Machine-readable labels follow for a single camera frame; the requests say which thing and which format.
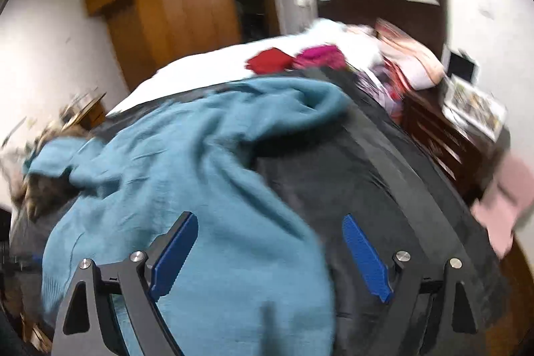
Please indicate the pink plastic stool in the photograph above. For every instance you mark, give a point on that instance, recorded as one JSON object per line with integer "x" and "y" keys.
{"x": 505, "y": 200}

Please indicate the small dark monitor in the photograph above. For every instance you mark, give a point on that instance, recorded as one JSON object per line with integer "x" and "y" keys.
{"x": 458, "y": 64}

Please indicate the white bed cover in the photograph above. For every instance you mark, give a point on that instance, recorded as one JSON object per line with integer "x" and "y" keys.
{"x": 360, "y": 49}

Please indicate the black satin sheet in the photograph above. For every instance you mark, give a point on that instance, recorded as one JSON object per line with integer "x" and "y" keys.
{"x": 322, "y": 175}

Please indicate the dark wooden headboard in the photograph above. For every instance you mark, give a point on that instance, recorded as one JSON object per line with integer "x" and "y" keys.
{"x": 424, "y": 20}

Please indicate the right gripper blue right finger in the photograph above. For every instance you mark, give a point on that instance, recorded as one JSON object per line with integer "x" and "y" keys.
{"x": 376, "y": 275}

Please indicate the magenta folded garment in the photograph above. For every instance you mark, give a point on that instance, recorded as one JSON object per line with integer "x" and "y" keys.
{"x": 328, "y": 55}

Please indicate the dark wooden nightstand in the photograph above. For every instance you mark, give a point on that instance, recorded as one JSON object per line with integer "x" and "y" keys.
{"x": 468, "y": 159}

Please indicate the brown knit garment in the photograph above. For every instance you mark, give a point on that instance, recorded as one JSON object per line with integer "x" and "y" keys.
{"x": 34, "y": 194}

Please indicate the red striped folded cloth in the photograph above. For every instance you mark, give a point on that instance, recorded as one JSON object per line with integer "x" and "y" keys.
{"x": 386, "y": 84}

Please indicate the brown wooden wardrobe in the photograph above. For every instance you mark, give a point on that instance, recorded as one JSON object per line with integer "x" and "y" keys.
{"x": 148, "y": 34}

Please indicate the teal knit sweater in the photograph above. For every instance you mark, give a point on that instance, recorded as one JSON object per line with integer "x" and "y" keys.
{"x": 256, "y": 281}

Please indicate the cluttered wooden desk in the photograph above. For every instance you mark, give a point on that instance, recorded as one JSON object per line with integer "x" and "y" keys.
{"x": 86, "y": 110}

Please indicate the red folded garment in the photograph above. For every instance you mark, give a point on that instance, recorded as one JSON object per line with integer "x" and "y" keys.
{"x": 269, "y": 61}

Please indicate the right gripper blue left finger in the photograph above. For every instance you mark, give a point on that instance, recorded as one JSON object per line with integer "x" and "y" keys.
{"x": 167, "y": 254}

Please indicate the photo collage frame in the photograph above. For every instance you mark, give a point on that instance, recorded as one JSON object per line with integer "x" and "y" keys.
{"x": 472, "y": 109}

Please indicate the striped pink pillow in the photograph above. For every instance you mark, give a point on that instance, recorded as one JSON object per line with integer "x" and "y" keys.
{"x": 421, "y": 68}

